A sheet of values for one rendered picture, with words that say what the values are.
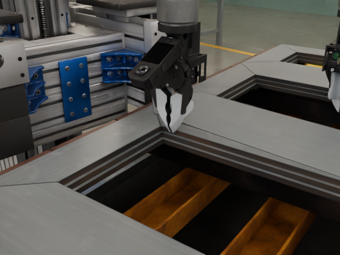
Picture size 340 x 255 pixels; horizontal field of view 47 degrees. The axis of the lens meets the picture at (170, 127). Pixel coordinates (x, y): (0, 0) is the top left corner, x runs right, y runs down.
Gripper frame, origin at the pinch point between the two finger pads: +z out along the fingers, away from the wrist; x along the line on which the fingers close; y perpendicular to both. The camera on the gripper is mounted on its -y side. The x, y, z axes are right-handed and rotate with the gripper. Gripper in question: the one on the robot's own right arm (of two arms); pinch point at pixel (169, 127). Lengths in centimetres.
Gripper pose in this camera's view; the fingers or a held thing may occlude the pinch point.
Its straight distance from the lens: 77.8
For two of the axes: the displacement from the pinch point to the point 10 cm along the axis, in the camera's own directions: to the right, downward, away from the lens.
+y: 5.9, -3.3, 7.4
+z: 0.0, 9.1, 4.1
